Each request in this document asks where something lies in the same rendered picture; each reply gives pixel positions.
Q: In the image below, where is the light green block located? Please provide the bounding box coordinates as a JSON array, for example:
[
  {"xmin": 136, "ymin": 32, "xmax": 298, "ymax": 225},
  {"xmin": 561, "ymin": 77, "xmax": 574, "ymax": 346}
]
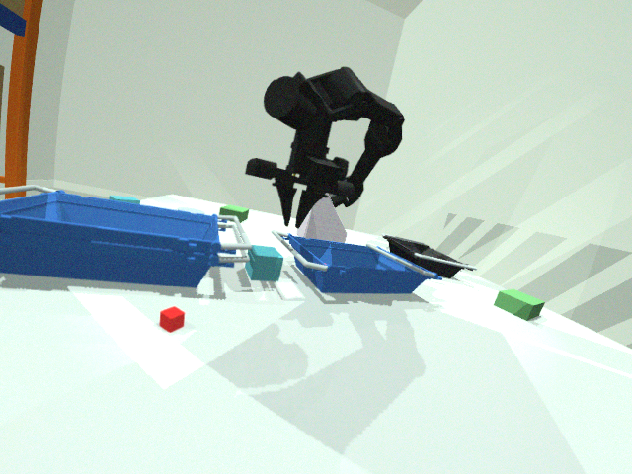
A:
[
  {"xmin": 494, "ymin": 289, "xmax": 545, "ymax": 321},
  {"xmin": 218, "ymin": 205, "xmax": 250, "ymax": 223}
]

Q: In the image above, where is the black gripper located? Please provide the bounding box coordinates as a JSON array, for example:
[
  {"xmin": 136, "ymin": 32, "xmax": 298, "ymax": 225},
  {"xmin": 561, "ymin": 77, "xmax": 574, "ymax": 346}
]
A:
[{"xmin": 245, "ymin": 134, "xmax": 355, "ymax": 228}]

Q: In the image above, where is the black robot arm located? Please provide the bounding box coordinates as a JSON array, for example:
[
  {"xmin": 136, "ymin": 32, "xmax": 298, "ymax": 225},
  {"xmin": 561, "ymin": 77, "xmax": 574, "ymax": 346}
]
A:
[{"xmin": 264, "ymin": 67, "xmax": 405, "ymax": 207}]

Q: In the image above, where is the small red block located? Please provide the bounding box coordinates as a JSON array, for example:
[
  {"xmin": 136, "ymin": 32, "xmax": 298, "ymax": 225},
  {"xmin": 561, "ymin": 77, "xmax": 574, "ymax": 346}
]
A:
[{"xmin": 159, "ymin": 307, "xmax": 186, "ymax": 333}]

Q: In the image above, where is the small teal block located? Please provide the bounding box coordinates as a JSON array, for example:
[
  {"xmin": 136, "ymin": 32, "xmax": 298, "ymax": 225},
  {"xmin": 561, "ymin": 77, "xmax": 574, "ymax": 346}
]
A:
[
  {"xmin": 245, "ymin": 245, "xmax": 283, "ymax": 282},
  {"xmin": 109, "ymin": 196, "xmax": 140, "ymax": 205}
]

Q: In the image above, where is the pale grey cylinder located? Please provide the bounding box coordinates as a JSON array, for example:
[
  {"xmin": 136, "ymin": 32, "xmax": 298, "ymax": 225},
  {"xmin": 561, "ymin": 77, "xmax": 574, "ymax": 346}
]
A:
[{"xmin": 178, "ymin": 207, "xmax": 205, "ymax": 214}]

